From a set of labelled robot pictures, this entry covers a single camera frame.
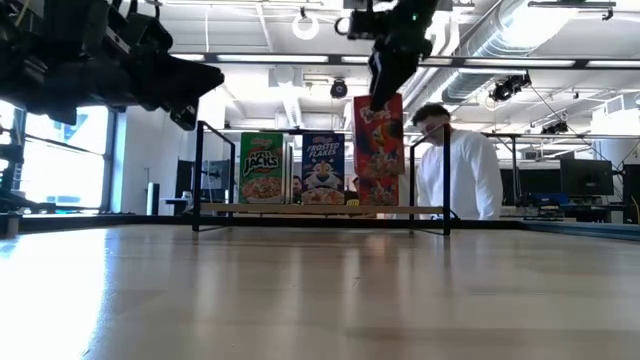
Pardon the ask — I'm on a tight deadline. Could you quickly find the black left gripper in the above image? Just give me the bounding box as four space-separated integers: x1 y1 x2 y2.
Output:
59 0 225 132

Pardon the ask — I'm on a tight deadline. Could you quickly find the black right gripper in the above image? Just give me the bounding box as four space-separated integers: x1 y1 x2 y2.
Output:
368 19 434 112

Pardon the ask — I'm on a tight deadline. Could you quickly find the blue Frosted Flakes cereal box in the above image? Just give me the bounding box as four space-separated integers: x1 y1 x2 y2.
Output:
301 132 346 206

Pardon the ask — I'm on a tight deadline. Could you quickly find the white tower case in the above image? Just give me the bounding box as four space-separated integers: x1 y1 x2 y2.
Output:
146 181 161 217

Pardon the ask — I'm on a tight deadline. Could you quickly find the black ceiling spotlight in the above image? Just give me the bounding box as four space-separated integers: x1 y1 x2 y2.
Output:
487 72 534 104
539 119 571 136

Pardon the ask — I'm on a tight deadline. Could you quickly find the person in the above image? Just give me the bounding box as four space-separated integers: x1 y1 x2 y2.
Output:
409 102 505 221

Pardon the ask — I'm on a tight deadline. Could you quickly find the grey-blue metal table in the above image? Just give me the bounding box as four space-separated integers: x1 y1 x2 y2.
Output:
519 219 640 242

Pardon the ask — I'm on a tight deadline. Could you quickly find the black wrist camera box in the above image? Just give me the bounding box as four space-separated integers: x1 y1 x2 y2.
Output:
333 7 381 42

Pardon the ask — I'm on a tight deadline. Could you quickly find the silver ceiling duct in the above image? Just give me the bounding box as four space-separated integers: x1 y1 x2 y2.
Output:
399 0 574 106

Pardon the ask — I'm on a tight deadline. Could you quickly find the white ceiling ring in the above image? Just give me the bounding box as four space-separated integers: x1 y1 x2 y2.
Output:
291 12 321 42

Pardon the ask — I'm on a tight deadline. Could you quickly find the wooden shelf black metal frame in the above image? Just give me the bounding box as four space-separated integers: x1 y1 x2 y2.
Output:
192 119 453 237

